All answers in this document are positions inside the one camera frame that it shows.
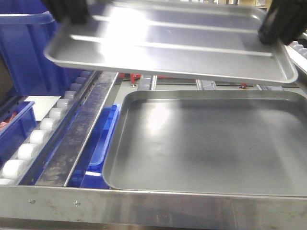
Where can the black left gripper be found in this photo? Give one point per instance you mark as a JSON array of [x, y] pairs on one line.
[[74, 10]]

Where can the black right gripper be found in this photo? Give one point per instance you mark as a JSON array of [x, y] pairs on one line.
[[286, 20]]

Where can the silver metal tray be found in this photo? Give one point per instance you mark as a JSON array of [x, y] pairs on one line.
[[175, 39]]

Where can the stacked silver tray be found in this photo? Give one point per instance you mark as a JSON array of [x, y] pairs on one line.
[[223, 142]]

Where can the large blue plastic crate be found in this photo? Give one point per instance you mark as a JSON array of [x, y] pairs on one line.
[[26, 28]]

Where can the small blue parts bin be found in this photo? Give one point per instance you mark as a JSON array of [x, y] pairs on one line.
[[17, 131]]

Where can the blue bin lower shelf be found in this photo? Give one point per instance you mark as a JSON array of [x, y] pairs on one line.
[[88, 171]]

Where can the steel front shelf beam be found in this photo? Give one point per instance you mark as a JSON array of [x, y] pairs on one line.
[[92, 207]]

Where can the steel divider rail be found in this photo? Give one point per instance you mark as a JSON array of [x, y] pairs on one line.
[[64, 161]]

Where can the white roller track rail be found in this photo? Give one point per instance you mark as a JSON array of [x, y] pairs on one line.
[[16, 167]]

